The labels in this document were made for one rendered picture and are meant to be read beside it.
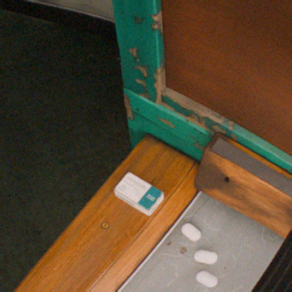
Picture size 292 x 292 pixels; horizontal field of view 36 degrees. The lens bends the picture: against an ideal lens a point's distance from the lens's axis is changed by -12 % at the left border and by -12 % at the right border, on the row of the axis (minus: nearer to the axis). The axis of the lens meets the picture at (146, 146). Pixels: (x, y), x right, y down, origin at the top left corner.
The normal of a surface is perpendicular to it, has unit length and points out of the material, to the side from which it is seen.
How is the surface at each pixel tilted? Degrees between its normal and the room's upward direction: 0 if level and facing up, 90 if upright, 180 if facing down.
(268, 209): 67
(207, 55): 90
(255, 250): 0
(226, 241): 0
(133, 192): 0
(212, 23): 90
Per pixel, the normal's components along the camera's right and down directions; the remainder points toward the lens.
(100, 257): -0.05, -0.56
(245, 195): -0.55, 0.43
